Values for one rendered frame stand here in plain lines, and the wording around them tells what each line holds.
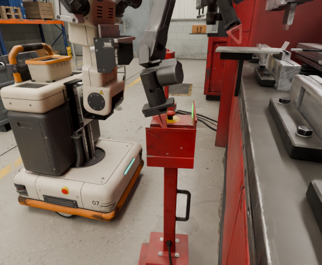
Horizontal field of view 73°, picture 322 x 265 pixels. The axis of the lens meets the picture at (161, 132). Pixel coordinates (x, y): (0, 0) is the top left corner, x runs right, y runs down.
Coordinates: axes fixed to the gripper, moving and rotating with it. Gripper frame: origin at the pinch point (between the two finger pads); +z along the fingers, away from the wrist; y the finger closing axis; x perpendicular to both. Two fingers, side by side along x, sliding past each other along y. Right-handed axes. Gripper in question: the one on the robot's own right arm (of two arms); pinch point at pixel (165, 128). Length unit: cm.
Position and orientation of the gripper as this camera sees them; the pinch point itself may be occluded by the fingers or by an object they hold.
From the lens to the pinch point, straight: 73.9
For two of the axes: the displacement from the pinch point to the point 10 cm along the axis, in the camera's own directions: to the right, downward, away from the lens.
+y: 9.6, -2.0, -2.0
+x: 0.9, -4.4, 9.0
